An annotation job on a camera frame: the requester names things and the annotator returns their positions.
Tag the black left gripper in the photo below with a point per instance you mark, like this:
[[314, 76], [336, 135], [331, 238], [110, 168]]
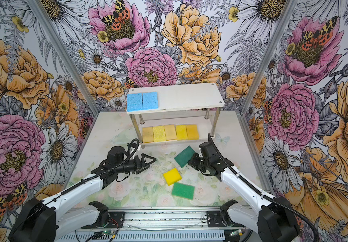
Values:
[[139, 165]]

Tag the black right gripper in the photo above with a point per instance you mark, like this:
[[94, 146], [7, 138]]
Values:
[[198, 162]]

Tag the dark green sponge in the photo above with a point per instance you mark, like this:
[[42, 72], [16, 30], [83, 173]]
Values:
[[184, 156]]

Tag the bright yellow sponge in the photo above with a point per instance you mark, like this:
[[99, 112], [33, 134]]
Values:
[[172, 176]]

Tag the tan beige sponge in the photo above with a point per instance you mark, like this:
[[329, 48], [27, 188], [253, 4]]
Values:
[[147, 134]]

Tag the yellow sponge green underside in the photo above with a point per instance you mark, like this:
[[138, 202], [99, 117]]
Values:
[[181, 131]]

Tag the pale yellow porous sponge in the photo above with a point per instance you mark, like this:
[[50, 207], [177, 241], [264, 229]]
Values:
[[159, 134]]

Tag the small blue sponge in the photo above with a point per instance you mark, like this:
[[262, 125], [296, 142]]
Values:
[[134, 102]]

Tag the light blue sponge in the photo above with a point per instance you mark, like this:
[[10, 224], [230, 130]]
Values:
[[150, 101]]

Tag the white two-tier shelf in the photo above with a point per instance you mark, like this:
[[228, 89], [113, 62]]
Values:
[[193, 104]]

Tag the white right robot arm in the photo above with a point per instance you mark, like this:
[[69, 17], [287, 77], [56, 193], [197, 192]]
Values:
[[271, 218]]

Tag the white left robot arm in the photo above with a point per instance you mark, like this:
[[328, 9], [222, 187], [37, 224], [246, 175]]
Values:
[[49, 219]]

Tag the green circuit board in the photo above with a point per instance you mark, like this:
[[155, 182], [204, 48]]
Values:
[[104, 233]]

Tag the aluminium front rail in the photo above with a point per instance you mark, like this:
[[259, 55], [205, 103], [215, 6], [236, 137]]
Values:
[[149, 219]]

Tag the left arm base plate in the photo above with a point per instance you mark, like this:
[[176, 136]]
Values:
[[114, 219]]

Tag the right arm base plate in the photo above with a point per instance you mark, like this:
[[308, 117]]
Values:
[[214, 219]]

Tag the white vented cable duct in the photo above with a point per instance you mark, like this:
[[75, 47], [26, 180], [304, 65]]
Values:
[[140, 236]]

